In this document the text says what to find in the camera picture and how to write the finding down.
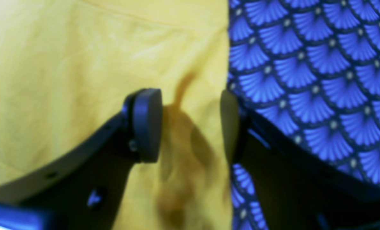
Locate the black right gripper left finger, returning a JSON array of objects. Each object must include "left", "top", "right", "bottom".
[{"left": 0, "top": 88, "right": 163, "bottom": 230}]

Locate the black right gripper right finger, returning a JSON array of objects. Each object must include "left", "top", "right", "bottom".
[{"left": 220, "top": 90, "right": 380, "bottom": 230}]

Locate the yellow T-shirt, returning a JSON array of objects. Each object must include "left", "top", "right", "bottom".
[{"left": 0, "top": 0, "right": 232, "bottom": 230}]

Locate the blue fan-patterned tablecloth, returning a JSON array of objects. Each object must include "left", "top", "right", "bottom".
[{"left": 227, "top": 0, "right": 380, "bottom": 230}]

